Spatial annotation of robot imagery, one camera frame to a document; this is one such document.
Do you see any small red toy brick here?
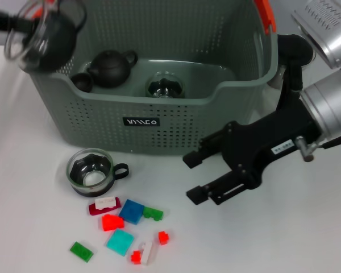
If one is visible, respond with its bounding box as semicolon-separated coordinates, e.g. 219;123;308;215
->
130;250;143;265
158;231;171;246

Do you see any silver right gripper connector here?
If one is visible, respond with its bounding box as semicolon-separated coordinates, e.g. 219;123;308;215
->
295;135;315;163

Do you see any grey perforated storage bin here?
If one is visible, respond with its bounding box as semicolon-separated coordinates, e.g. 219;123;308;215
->
16;0;279;156

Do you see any small black ceramic teacup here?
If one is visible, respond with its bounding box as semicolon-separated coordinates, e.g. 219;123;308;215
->
70;71;95;92

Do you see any green flat toy plate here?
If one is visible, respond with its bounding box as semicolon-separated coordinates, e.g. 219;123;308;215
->
70;241;94;262

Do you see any blue toy plate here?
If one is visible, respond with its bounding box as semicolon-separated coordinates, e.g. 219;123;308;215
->
119;198;145;226

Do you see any glass pitcher with black handle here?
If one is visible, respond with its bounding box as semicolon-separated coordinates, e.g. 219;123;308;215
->
268;33;317;113

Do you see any large red toy brick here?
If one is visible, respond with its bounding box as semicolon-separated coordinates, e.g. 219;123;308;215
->
102;214;125;233

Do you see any dark right gripper cable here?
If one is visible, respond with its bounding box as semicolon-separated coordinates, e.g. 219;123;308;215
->
314;135;341;149

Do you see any black ceramic teapot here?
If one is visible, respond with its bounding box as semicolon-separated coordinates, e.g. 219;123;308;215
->
86;48;139;88

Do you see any short white toy brick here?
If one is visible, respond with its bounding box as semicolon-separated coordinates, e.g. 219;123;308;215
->
94;196;117;210

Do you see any green toy brick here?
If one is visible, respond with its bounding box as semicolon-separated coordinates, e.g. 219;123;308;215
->
143;206;164;222

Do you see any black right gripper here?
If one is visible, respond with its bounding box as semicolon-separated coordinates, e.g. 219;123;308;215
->
183;98;321;206

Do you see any cyan toy plate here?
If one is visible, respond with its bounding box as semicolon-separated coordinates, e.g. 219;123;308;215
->
106;229;136;257

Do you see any dark red toy brick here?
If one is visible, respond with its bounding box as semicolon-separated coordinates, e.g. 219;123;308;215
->
88;197;122;217

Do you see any long white toy brick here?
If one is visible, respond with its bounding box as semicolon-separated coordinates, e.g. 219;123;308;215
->
139;241;154;265

